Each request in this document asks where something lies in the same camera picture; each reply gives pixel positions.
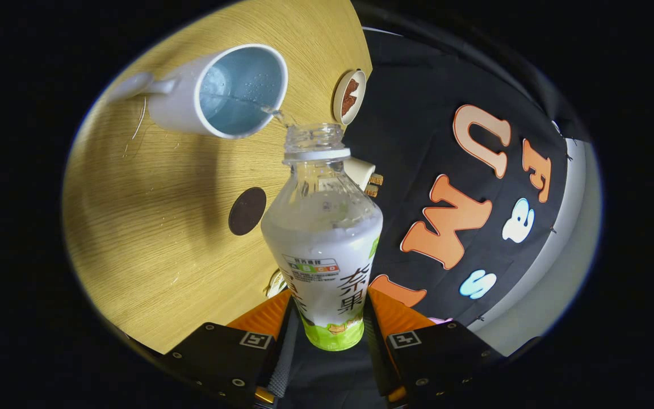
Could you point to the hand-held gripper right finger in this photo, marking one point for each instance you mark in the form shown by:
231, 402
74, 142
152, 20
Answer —
446, 355

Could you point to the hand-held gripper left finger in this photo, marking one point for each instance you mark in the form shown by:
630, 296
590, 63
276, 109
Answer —
219, 352

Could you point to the clear juice bottle green label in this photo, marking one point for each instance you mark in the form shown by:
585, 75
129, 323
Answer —
324, 255

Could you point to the dark round coaster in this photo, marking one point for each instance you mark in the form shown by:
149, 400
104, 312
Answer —
247, 211

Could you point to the white cup blue inside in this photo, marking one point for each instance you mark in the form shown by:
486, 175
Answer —
182, 111

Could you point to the wooden table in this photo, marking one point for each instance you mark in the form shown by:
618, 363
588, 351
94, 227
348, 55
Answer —
162, 227

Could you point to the toast slice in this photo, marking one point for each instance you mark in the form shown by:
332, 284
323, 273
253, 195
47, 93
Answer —
372, 191
376, 179

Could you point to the white toaster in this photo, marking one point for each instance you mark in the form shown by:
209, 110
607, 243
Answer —
361, 170

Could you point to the black backdrop cloth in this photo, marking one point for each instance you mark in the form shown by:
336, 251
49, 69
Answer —
418, 113

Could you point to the brown meat piece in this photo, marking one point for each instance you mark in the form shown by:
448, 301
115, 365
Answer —
353, 88
348, 105

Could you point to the white round plate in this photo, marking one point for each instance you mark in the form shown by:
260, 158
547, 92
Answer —
338, 108

